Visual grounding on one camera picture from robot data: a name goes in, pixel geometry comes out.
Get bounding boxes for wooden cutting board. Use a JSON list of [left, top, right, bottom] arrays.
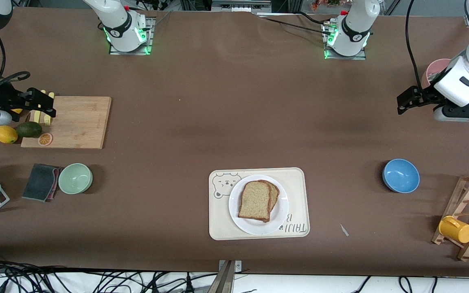
[[21, 96, 112, 150]]

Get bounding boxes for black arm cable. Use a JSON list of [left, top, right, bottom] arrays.
[[405, 0, 427, 91], [0, 30, 31, 103]]

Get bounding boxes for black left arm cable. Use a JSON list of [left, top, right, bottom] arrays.
[[405, 0, 427, 91]]

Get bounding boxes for yellow plastic knife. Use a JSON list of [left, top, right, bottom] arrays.
[[34, 90, 46, 123]]

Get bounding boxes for black base cable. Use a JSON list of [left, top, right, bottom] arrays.
[[256, 11, 333, 37]]

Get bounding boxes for pink bowl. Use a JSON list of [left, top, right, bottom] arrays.
[[421, 59, 453, 88]]

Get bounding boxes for blue bowl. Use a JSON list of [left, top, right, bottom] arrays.
[[382, 159, 420, 193]]

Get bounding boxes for dark grey cloth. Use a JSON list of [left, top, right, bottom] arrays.
[[22, 164, 62, 202]]

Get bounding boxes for cream tray with bear print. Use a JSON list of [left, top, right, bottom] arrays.
[[209, 167, 311, 241]]

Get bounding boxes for pink cloth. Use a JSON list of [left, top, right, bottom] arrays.
[[50, 166, 64, 201]]

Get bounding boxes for pale green bowl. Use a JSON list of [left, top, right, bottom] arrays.
[[58, 163, 93, 195]]

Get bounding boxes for yellow mug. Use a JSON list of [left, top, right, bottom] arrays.
[[438, 216, 469, 244]]

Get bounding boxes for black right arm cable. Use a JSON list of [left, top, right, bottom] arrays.
[[0, 30, 31, 103]]

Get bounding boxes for black cable bundle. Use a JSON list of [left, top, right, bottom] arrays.
[[0, 260, 219, 293]]

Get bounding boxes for plain bread slice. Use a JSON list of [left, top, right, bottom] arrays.
[[238, 180, 275, 223]]

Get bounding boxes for white round plate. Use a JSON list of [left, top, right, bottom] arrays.
[[228, 175, 289, 236]]

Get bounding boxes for wooden mug rack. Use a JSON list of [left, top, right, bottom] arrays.
[[431, 172, 469, 261]]

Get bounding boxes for green avocado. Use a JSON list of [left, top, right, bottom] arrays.
[[15, 121, 43, 138]]

